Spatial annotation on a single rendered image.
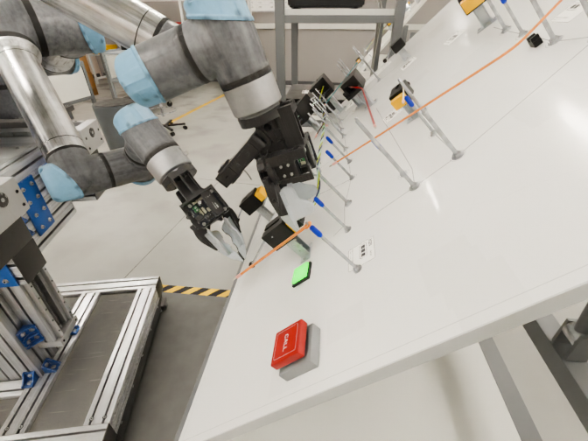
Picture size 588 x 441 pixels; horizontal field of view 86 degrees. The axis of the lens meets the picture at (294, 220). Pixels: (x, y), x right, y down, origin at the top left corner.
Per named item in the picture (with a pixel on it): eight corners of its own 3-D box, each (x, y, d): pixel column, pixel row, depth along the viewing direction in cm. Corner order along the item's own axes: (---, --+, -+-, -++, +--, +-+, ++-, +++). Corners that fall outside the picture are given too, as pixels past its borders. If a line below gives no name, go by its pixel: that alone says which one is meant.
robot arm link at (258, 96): (214, 96, 42) (233, 82, 49) (230, 128, 45) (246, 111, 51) (265, 76, 40) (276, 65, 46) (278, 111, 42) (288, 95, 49)
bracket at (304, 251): (304, 248, 63) (286, 233, 62) (312, 242, 62) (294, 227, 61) (301, 263, 60) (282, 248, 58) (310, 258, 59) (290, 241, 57)
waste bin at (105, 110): (109, 165, 358) (90, 108, 324) (108, 152, 392) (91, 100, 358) (152, 158, 375) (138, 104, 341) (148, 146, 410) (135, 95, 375)
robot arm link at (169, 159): (150, 174, 64) (185, 152, 67) (164, 192, 65) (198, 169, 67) (142, 162, 57) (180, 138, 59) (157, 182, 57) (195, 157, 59)
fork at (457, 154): (466, 154, 44) (406, 75, 39) (454, 162, 45) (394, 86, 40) (461, 149, 46) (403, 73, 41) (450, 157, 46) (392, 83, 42)
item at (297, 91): (283, 113, 145) (283, 98, 142) (291, 96, 175) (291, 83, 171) (355, 115, 142) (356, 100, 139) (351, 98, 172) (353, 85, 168)
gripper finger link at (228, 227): (245, 259, 59) (215, 220, 59) (243, 260, 65) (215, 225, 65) (258, 249, 60) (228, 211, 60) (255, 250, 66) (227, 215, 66)
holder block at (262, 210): (254, 229, 101) (229, 210, 98) (279, 208, 96) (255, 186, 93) (250, 238, 98) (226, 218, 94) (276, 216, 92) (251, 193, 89)
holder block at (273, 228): (280, 237, 62) (265, 225, 61) (300, 223, 60) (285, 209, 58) (276, 251, 59) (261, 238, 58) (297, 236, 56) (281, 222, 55)
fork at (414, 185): (421, 185, 47) (360, 116, 42) (410, 193, 48) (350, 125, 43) (418, 180, 49) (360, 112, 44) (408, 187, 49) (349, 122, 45)
